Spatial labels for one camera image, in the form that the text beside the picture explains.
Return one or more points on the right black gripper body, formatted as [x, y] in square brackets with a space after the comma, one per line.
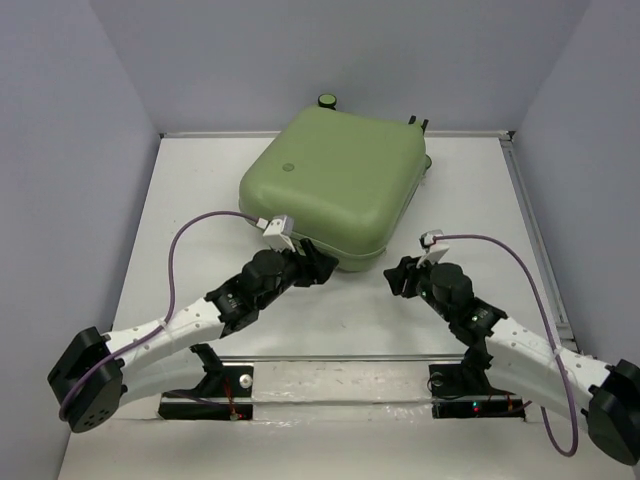
[424, 289]

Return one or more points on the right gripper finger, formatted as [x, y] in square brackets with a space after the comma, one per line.
[407, 266]
[401, 281]

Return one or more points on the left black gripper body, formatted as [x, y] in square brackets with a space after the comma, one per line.
[292, 265]

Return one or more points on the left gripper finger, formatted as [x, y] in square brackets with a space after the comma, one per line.
[316, 260]
[313, 275]

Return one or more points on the green hard-shell suitcase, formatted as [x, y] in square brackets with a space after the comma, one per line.
[346, 180]

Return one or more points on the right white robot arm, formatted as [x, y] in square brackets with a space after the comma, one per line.
[602, 398]

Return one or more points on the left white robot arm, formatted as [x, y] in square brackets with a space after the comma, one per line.
[99, 372]

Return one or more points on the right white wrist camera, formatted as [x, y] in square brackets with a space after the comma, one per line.
[434, 248]

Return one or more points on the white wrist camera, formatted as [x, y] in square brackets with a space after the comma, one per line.
[434, 248]
[277, 231]

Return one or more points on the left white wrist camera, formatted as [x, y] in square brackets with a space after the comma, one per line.
[277, 231]

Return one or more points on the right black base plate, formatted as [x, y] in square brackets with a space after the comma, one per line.
[459, 392]

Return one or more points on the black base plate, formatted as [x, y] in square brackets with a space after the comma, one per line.
[459, 392]
[225, 395]

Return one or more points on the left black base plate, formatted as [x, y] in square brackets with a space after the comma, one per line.
[225, 395]

